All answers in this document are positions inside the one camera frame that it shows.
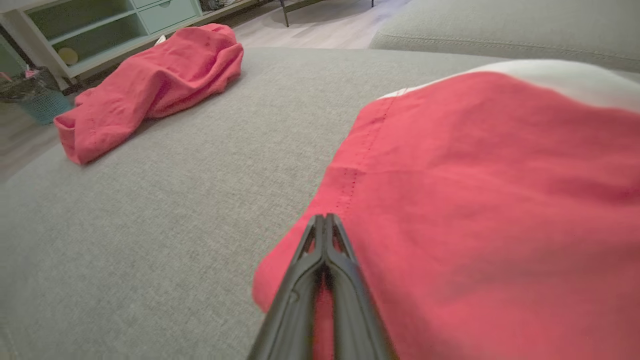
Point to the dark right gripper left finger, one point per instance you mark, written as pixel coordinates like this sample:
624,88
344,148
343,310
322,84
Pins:
292,310

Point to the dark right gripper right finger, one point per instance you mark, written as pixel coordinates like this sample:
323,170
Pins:
355,310

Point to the red basketball shorts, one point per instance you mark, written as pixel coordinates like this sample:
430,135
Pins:
500,210

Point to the red Bulls jersey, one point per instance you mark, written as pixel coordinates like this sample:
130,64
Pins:
160,85

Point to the grey sofa ottoman cushion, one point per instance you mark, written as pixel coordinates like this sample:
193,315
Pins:
175,225

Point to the clothes pile in cabinet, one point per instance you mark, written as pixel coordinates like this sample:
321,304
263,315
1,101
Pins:
217,4

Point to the white cabinet green drawers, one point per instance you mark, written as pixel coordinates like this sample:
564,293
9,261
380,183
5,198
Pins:
165,15

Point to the teal woven bin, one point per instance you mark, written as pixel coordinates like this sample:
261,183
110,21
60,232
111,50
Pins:
40,102

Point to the grey sofa seat cushion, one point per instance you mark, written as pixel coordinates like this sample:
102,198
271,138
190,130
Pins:
525,25

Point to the yellow ball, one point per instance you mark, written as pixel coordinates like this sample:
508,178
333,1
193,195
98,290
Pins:
68,56

